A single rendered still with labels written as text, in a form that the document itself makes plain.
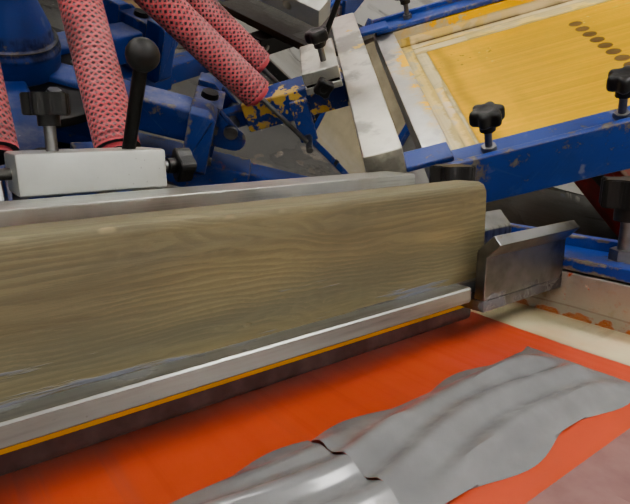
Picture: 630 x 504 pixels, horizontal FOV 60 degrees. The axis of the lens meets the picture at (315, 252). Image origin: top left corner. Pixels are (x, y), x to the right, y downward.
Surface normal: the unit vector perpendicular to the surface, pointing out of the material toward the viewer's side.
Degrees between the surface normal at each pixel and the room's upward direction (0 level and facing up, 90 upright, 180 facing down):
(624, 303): 90
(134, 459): 30
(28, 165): 60
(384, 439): 8
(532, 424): 7
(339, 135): 78
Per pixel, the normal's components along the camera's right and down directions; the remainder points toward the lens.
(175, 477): 0.00, -0.97
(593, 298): -0.80, 0.14
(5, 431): 0.60, 0.15
